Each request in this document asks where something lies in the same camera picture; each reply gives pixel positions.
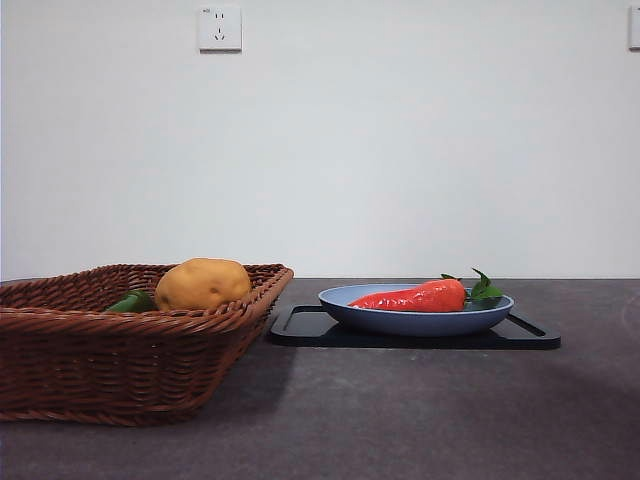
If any green chili pepper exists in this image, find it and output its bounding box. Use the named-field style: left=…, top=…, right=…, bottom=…
left=104, top=290, right=154, bottom=314

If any orange carrot with green leaves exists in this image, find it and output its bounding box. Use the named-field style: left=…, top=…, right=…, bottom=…
left=348, top=268, right=506, bottom=314

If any brown wicker basket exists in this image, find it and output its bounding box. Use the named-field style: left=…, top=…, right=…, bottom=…
left=0, top=263, right=295, bottom=428

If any blue round plate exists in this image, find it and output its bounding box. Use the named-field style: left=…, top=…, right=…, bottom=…
left=318, top=283, right=515, bottom=337

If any black flat tray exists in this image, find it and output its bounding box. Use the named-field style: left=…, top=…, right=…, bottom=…
left=269, top=303, right=562, bottom=350

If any yellow-brown potato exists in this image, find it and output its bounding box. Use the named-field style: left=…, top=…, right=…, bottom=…
left=153, top=257, right=253, bottom=311

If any white wall socket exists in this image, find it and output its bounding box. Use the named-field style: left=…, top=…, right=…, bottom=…
left=198, top=3, right=243, bottom=53

